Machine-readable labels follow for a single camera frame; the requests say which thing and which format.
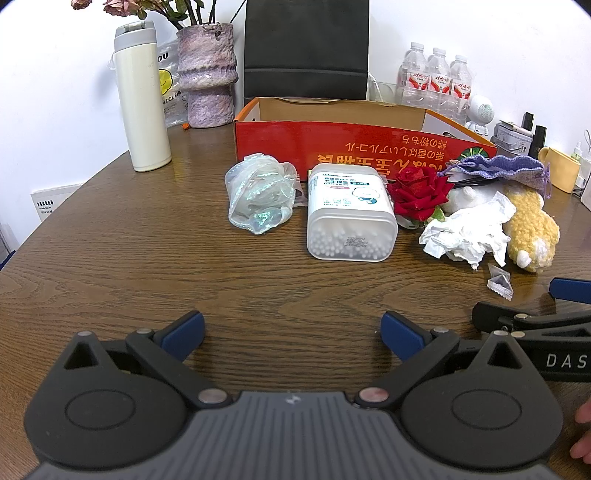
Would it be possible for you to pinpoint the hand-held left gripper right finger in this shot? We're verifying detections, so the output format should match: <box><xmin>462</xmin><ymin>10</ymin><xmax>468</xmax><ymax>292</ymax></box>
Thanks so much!
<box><xmin>355</xmin><ymin>310</ymin><xmax>528</xmax><ymax>409</ymax></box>

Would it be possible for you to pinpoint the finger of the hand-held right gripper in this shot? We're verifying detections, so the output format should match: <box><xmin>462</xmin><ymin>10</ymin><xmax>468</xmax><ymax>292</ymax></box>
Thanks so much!
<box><xmin>549</xmin><ymin>278</ymin><xmax>591</xmax><ymax>302</ymax></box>
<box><xmin>472</xmin><ymin>302</ymin><xmax>591</xmax><ymax>341</ymax></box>

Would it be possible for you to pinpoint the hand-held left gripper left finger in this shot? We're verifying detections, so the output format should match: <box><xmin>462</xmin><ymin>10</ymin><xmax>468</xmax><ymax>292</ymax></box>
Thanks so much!
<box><xmin>62</xmin><ymin>311</ymin><xmax>232</xmax><ymax>409</ymax></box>

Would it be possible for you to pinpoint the small clear packet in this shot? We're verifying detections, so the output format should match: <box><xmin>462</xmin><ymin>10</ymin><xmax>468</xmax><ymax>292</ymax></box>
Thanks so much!
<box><xmin>487</xmin><ymin>264</ymin><xmax>514</xmax><ymax>302</ymax></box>

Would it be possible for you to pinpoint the yellow plush toy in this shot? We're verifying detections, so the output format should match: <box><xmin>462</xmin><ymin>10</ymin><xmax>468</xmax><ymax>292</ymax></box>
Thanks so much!
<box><xmin>501</xmin><ymin>182</ymin><xmax>561</xmax><ymax>274</ymax></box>

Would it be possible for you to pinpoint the white tissue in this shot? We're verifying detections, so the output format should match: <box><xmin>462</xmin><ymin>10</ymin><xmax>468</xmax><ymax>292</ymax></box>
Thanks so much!
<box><xmin>419</xmin><ymin>191</ymin><xmax>517</xmax><ymax>271</ymax></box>

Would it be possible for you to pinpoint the white cotton swab box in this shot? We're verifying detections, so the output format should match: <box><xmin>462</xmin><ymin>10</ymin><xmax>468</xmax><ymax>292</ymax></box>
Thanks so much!
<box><xmin>306</xmin><ymin>163</ymin><xmax>399</xmax><ymax>263</ymax></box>

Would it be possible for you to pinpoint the purple drawstring pouch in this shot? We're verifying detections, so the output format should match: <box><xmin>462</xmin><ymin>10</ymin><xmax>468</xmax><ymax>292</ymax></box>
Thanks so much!
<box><xmin>436</xmin><ymin>154</ymin><xmax>552</xmax><ymax>200</ymax></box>

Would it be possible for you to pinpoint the red fabric rose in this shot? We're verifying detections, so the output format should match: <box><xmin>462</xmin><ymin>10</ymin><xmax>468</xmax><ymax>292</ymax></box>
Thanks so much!
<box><xmin>386</xmin><ymin>166</ymin><xmax>455</xmax><ymax>229</ymax></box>

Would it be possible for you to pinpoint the iridescent plastic bag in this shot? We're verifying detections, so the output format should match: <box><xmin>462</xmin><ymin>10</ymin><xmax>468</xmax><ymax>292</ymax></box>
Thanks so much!
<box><xmin>225</xmin><ymin>152</ymin><xmax>298</xmax><ymax>235</ymax></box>

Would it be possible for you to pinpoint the red cardboard box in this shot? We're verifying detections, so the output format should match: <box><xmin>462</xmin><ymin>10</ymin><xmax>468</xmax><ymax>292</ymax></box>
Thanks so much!
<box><xmin>233</xmin><ymin>97</ymin><xmax>498</xmax><ymax>183</ymax></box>

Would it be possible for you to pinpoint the brown wooden desktop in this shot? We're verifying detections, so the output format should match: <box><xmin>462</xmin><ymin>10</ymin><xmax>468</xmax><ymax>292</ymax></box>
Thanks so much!
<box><xmin>0</xmin><ymin>117</ymin><xmax>591</xmax><ymax>480</ymax></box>

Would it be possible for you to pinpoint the person's right hand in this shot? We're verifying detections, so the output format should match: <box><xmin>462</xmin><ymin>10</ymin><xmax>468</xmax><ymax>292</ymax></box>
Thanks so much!
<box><xmin>571</xmin><ymin>400</ymin><xmax>591</xmax><ymax>465</ymax></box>

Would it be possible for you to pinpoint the yellow mug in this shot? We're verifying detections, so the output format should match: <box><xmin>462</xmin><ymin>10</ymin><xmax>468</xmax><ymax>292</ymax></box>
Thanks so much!
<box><xmin>537</xmin><ymin>147</ymin><xmax>581</xmax><ymax>193</ymax></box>

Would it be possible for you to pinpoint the tall black block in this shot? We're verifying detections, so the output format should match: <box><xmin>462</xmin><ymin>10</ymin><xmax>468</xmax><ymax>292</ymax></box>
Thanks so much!
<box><xmin>531</xmin><ymin>124</ymin><xmax>548</xmax><ymax>160</ymax></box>

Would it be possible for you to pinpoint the grey tin box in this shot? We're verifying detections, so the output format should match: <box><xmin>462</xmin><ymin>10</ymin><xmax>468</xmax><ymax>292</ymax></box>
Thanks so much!
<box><xmin>490</xmin><ymin>120</ymin><xmax>537</xmax><ymax>158</ymax></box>

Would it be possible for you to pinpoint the white desk calendar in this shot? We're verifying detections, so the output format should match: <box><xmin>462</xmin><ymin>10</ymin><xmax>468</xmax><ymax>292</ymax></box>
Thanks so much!
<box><xmin>31</xmin><ymin>184</ymin><xmax>84</xmax><ymax>225</ymax></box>

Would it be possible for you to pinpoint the white robot toy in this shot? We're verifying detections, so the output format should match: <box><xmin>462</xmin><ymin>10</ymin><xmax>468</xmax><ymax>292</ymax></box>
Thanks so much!
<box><xmin>464</xmin><ymin>95</ymin><xmax>495</xmax><ymax>137</ymax></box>

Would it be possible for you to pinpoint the clear water bottle red label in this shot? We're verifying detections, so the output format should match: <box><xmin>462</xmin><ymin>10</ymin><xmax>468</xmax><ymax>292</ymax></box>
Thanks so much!
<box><xmin>398</xmin><ymin>42</ymin><xmax>431</xmax><ymax>107</ymax></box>
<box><xmin>427</xmin><ymin>47</ymin><xmax>454</xmax><ymax>112</ymax></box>
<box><xmin>449</xmin><ymin>54</ymin><xmax>474</xmax><ymax>124</ymax></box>

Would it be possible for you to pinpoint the white thermos bottle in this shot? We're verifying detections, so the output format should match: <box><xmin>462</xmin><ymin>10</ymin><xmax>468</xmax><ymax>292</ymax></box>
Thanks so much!
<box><xmin>114</xmin><ymin>20</ymin><xmax>173</xmax><ymax>173</ymax></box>

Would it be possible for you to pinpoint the clear glass cup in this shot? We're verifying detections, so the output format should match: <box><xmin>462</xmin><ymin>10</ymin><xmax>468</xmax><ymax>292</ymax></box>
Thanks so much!
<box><xmin>368</xmin><ymin>78</ymin><xmax>402</xmax><ymax>104</ymax></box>

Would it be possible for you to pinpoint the purple textured vase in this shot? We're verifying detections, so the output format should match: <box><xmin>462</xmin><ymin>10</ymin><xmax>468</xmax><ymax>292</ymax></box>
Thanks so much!
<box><xmin>177</xmin><ymin>23</ymin><xmax>240</xmax><ymax>129</ymax></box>

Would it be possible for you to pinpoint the black paper bag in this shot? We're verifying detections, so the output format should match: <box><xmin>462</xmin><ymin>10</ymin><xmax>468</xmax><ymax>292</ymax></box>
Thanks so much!
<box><xmin>243</xmin><ymin>0</ymin><xmax>371</xmax><ymax>108</ymax></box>

